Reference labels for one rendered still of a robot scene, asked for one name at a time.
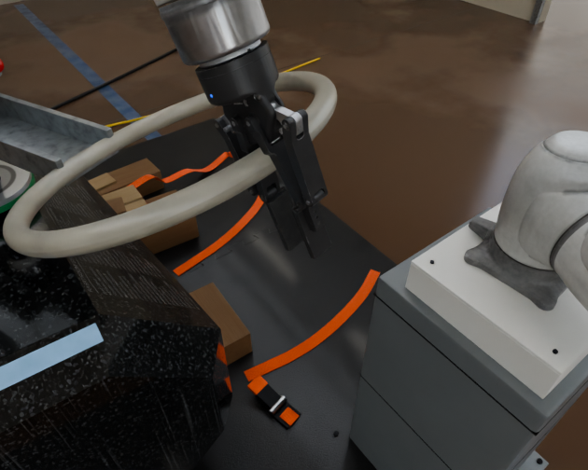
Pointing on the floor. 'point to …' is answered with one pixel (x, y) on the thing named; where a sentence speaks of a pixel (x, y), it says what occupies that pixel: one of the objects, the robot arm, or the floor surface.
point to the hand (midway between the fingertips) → (299, 226)
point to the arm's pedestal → (449, 392)
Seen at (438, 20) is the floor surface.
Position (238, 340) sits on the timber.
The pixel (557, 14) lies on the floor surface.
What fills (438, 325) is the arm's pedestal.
